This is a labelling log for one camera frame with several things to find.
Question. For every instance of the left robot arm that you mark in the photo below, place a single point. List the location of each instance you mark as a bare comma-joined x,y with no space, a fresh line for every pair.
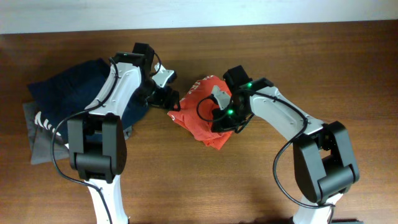
97,146

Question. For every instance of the red orange t-shirt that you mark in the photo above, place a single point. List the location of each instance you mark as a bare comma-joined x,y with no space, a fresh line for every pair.
196,112

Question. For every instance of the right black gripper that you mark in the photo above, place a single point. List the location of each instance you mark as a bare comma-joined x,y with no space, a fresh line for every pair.
224,125

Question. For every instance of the folded grey t-shirt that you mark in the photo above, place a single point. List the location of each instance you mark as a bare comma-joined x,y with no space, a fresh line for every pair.
40,133

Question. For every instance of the folded navy blue t-shirt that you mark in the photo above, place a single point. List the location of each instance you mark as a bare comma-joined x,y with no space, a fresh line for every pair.
68,92

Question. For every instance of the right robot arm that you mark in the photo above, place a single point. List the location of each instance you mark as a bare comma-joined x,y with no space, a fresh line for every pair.
325,167

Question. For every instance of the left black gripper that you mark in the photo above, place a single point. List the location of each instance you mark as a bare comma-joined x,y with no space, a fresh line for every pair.
163,100

